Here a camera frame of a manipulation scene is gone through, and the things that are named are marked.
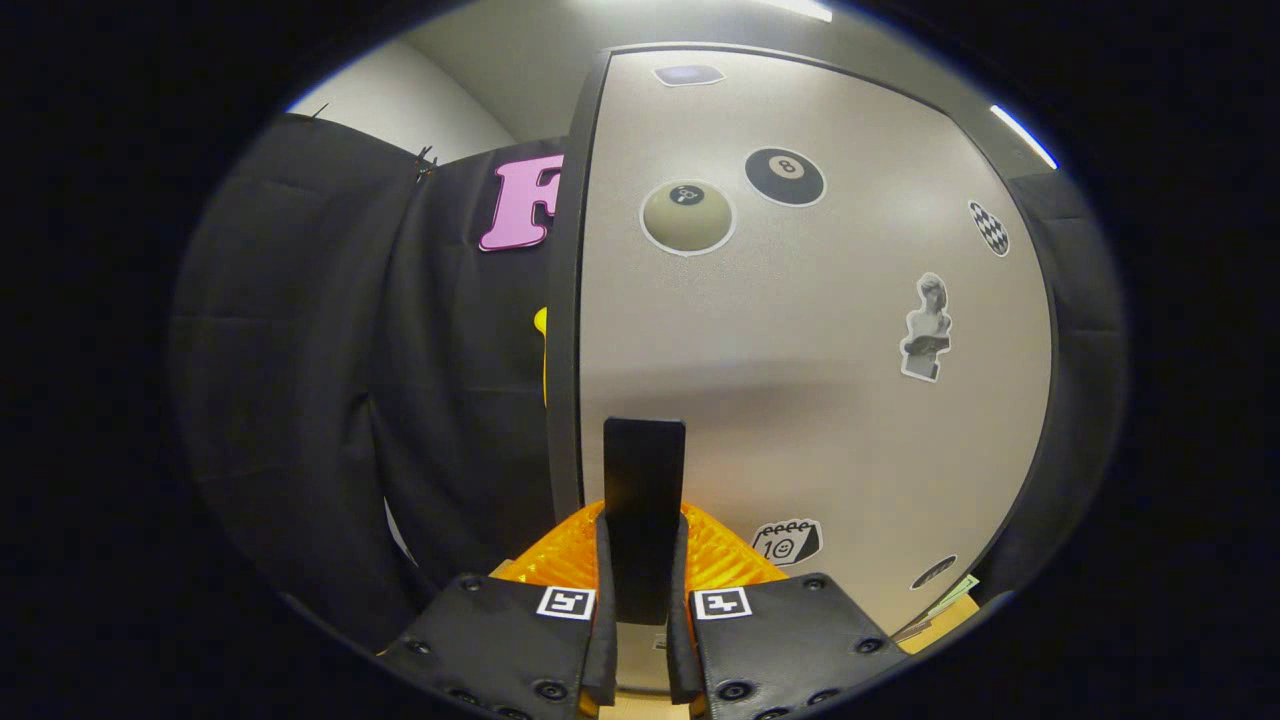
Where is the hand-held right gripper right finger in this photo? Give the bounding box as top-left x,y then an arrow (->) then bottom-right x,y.
666,500 -> 913,720

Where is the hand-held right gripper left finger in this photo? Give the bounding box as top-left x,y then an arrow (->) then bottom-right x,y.
378,500 -> 619,720

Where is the black cabinet door handle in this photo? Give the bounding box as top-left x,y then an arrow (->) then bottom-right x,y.
603,418 -> 687,626

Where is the dark grey cabinet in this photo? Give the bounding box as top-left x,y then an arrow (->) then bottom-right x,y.
545,42 -> 1061,641

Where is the black backdrop cloth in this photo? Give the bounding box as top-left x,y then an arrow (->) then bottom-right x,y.
168,112 -> 1131,651

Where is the narrow ceiling light panel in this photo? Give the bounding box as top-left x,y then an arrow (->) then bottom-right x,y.
990,105 -> 1059,171

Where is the large ceiling light panel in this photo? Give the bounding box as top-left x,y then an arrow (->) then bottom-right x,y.
750,0 -> 833,23

